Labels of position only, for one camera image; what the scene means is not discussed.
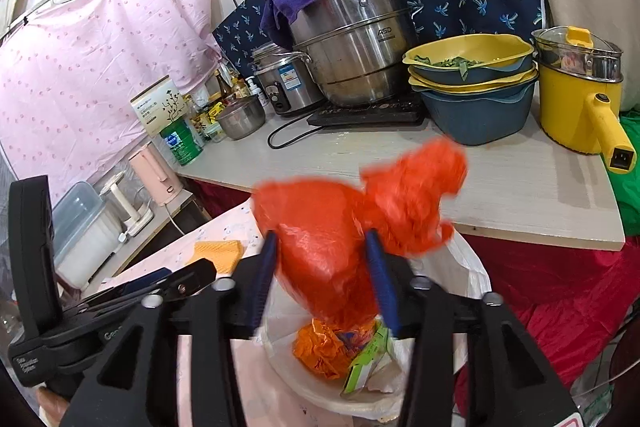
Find condiment bottles group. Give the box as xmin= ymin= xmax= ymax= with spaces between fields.
xmin=183 ymin=61 xmax=259 ymax=143

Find large steel steamer pot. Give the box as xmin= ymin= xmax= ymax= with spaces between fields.
xmin=291 ymin=0 xmax=418 ymax=106

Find white tissue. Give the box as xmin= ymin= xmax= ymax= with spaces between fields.
xmin=367 ymin=338 xmax=414 ymax=393

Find white dish box grey lid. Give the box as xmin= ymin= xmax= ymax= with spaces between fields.
xmin=52 ymin=181 xmax=122 ymax=291

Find white countertop board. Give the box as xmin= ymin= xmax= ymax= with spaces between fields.
xmin=180 ymin=117 xmax=625 ymax=251

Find black induction cooktop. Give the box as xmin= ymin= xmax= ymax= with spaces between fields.
xmin=307 ymin=96 xmax=427 ymax=128

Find pink electric kettle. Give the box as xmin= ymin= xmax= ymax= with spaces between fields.
xmin=128 ymin=142 xmax=183 ymax=206

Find black power cable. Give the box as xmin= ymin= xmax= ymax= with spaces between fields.
xmin=266 ymin=114 xmax=327 ymax=152

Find person left hand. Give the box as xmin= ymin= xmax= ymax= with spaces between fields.
xmin=36 ymin=387 xmax=70 ymax=427

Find small steel lidded pot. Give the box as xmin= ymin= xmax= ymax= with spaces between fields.
xmin=216 ymin=95 xmax=266 ymax=141

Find green plastic bag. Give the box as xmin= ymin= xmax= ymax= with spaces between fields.
xmin=604 ymin=114 xmax=640 ymax=238

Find red cloth skirt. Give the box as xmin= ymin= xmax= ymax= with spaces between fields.
xmin=184 ymin=178 xmax=640 ymax=417

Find orange plastic bag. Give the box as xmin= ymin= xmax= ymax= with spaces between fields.
xmin=249 ymin=135 xmax=469 ymax=383

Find white lined trash bin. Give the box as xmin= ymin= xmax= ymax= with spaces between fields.
xmin=259 ymin=232 xmax=491 ymax=423

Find beige cardboard box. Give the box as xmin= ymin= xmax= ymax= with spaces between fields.
xmin=130 ymin=75 xmax=186 ymax=136

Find steel rice cooker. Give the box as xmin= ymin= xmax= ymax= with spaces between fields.
xmin=252 ymin=42 xmax=326 ymax=116

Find yellow electric cooking pot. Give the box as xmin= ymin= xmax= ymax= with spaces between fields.
xmin=532 ymin=26 xmax=637 ymax=174

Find white glass kettle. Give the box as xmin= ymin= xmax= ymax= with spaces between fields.
xmin=99 ymin=171 xmax=154 ymax=244

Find orange foam net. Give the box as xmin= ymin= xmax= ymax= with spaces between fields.
xmin=188 ymin=241 xmax=244 ymax=275

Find green tin can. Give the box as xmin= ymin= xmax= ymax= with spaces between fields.
xmin=160 ymin=117 xmax=203 ymax=166

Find stacked blue yellow basins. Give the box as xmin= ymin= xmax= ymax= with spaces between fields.
xmin=402 ymin=34 xmax=538 ymax=146

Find pink dotted curtain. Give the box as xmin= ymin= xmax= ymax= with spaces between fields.
xmin=1 ymin=0 xmax=221 ymax=200

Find pink patterned tablecloth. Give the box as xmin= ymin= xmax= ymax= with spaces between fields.
xmin=88 ymin=202 xmax=352 ymax=426

